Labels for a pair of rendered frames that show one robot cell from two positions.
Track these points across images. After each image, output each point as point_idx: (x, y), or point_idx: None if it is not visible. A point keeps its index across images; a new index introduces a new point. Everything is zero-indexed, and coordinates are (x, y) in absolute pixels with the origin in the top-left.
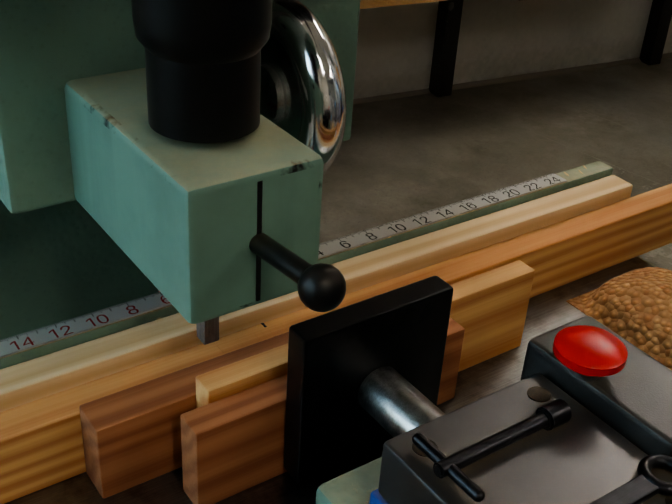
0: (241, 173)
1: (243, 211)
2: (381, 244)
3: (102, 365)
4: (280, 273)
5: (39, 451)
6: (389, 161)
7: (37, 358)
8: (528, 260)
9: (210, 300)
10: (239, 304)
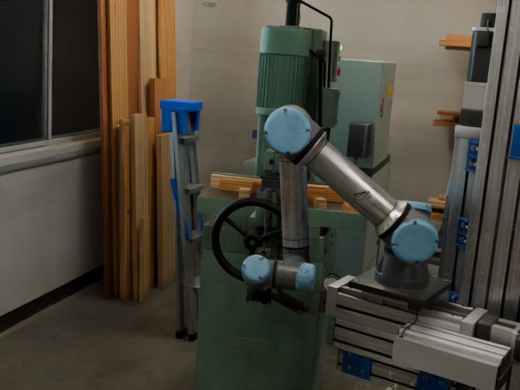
0: (272, 151)
1: (271, 155)
2: (312, 183)
3: (260, 180)
4: (276, 166)
5: (248, 186)
6: None
7: (254, 178)
8: (335, 193)
9: (266, 166)
10: (270, 169)
